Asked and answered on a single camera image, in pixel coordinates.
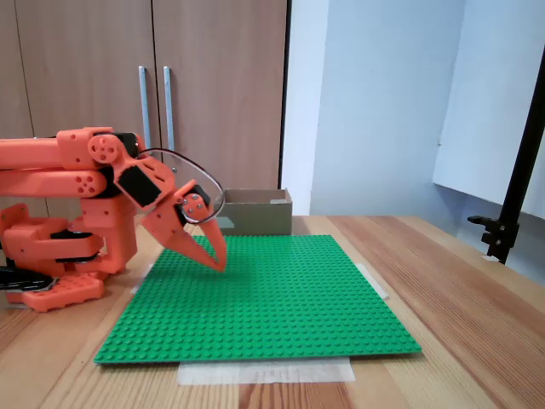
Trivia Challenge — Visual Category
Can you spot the cable bundle at arm base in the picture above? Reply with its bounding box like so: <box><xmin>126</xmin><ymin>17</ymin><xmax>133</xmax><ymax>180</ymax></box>
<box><xmin>0</xmin><ymin>266</ymin><xmax>59</xmax><ymax>296</ymax></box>

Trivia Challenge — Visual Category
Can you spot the black stand with clamp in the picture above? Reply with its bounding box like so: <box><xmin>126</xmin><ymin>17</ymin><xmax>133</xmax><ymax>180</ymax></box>
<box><xmin>467</xmin><ymin>63</ymin><xmax>545</xmax><ymax>266</ymax></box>

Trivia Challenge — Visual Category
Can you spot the metal cabinet door handle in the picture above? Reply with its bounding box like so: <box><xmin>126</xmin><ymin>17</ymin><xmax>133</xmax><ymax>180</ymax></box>
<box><xmin>163</xmin><ymin>66</ymin><xmax>177</xmax><ymax>155</ymax></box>
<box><xmin>137</xmin><ymin>66</ymin><xmax>153</xmax><ymax>149</ymax></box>

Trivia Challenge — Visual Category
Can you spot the green lego baseplate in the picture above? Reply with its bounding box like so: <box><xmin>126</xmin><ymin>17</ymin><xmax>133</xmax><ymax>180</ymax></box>
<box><xmin>93</xmin><ymin>233</ymin><xmax>423</xmax><ymax>366</ymax></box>

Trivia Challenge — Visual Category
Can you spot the short masking tape strip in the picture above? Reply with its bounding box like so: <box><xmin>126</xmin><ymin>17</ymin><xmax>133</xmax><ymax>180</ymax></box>
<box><xmin>355</xmin><ymin>262</ymin><xmax>391</xmax><ymax>301</ymax></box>
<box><xmin>129</xmin><ymin>262</ymin><xmax>155</xmax><ymax>296</ymax></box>

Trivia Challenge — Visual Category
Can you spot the brown cardboard box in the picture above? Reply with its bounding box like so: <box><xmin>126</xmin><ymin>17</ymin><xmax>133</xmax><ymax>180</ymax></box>
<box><xmin>214</xmin><ymin>187</ymin><xmax>294</xmax><ymax>236</ymax></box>

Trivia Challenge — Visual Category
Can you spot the white wall panel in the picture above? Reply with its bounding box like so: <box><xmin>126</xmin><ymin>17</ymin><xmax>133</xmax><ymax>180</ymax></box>
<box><xmin>433</xmin><ymin>0</ymin><xmax>545</xmax><ymax>221</ymax></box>

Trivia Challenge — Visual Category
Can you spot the long masking tape strip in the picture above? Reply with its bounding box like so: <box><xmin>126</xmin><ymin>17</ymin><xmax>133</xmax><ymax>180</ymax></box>
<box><xmin>176</xmin><ymin>357</ymin><xmax>357</xmax><ymax>387</ymax></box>

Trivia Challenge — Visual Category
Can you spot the gripper motor cable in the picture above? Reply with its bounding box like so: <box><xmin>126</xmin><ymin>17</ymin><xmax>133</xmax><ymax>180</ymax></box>
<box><xmin>136</xmin><ymin>147</ymin><xmax>227</xmax><ymax>223</ymax></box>

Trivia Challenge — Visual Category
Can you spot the brown wooden cabinet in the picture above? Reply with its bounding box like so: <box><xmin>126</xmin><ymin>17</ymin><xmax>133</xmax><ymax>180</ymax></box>
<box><xmin>0</xmin><ymin>0</ymin><xmax>293</xmax><ymax>216</ymax></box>

